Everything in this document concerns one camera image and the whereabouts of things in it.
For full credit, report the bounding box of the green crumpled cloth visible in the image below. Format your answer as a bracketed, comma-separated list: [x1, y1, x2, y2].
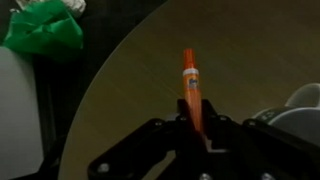
[2, 0, 85, 63]

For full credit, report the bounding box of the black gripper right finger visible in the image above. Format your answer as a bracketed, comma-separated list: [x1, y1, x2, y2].
[200, 98, 320, 180]

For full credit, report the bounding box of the white crumpled paper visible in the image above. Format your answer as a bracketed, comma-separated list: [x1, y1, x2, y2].
[14, 0, 87, 18]

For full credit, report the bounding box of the white container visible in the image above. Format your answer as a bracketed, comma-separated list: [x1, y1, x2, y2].
[0, 45, 45, 180]

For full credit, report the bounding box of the orange marker with white band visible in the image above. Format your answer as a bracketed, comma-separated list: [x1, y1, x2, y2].
[182, 47, 205, 135]

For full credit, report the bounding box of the grey white cup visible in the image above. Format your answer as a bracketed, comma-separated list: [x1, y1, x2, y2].
[251, 82, 320, 148]

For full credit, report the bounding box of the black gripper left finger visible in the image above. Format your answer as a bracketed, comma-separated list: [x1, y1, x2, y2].
[87, 98, 208, 180]

